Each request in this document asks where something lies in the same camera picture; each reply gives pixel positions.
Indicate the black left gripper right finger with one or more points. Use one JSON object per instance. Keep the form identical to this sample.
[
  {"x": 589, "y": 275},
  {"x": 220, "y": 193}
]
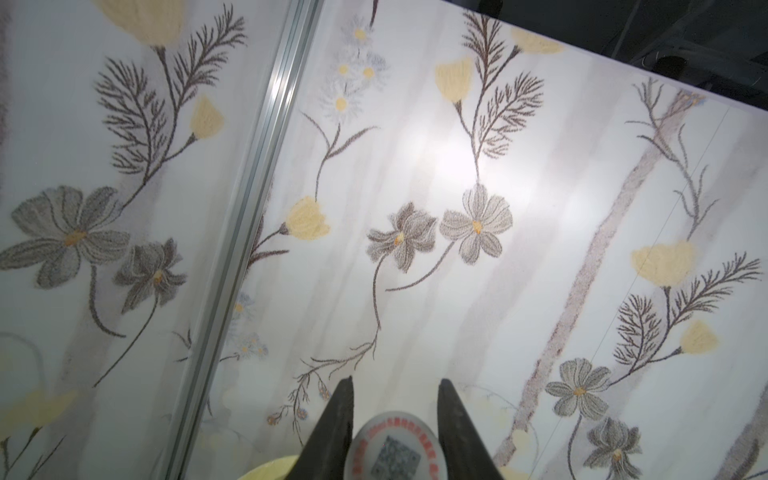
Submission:
[{"x": 465, "y": 454}]

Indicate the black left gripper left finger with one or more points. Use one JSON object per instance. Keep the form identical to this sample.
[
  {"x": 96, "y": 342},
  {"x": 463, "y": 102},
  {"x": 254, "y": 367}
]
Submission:
[{"x": 324, "y": 455}]

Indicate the red orange tea bottle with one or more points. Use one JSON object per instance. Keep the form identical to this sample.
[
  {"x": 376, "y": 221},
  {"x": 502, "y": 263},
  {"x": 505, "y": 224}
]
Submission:
[{"x": 395, "y": 446}]

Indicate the white bin with yellow liner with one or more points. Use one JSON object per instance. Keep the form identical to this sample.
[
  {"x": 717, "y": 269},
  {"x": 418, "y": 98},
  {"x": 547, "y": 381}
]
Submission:
[{"x": 277, "y": 469}]

